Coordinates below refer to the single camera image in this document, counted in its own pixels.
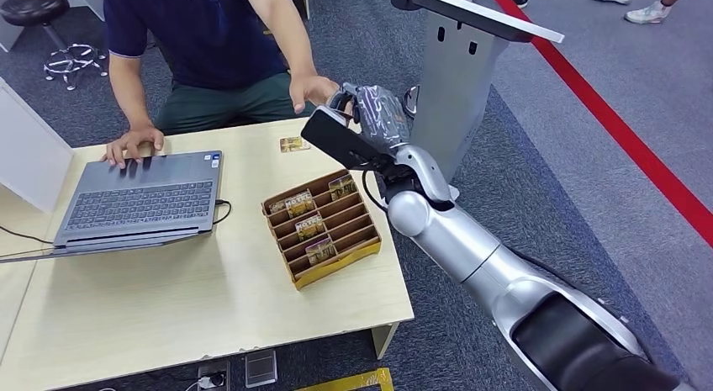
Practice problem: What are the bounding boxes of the person's left hand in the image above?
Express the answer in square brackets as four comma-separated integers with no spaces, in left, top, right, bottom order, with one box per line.
[288,74,342,116]

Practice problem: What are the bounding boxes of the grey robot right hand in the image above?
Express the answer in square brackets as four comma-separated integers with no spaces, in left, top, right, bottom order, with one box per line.
[327,82,412,152]

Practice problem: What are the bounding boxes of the person's right hand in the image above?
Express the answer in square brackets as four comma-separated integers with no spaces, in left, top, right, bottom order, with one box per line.
[101,126,166,170]

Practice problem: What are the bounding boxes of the wooden card holder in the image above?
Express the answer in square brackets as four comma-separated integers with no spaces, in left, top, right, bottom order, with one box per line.
[261,168,383,292]

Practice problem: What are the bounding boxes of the background person white sneakers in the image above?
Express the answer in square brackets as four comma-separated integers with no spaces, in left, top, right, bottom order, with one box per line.
[592,0,695,26]

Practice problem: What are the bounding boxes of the grey laptop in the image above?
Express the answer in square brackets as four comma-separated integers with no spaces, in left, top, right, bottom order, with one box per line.
[52,150,224,255]

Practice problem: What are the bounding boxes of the grey metal stand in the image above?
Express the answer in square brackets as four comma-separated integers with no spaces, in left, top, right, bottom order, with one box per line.
[391,0,566,184]

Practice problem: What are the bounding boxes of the white partition panel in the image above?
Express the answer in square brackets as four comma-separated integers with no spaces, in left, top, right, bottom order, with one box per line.
[0,76,75,214]

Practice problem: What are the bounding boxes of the black round stool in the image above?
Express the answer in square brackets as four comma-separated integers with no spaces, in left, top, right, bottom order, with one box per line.
[0,0,110,92]

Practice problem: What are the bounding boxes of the wooden desk leg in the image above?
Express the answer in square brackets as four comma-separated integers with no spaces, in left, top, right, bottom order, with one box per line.
[371,322,400,361]

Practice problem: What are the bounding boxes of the floor power socket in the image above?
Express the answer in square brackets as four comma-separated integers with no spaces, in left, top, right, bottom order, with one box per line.
[196,358,231,391]

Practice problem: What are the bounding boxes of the grey floor plate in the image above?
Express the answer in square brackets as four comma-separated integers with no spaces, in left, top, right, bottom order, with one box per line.
[244,349,279,389]

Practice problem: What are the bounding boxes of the yellow floor tape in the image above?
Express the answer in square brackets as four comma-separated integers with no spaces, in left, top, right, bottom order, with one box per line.
[293,367,395,391]

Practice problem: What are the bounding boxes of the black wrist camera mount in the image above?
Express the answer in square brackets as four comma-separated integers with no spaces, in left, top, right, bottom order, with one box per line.
[299,105,394,173]

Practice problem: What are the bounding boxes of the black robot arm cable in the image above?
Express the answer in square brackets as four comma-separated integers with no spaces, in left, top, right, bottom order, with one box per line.
[361,169,389,214]

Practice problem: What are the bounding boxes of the black laptop cable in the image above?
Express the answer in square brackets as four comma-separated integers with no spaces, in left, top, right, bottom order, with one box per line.
[212,198,234,227]

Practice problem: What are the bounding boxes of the black desk cable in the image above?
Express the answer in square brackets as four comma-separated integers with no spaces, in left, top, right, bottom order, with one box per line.
[0,225,55,247]

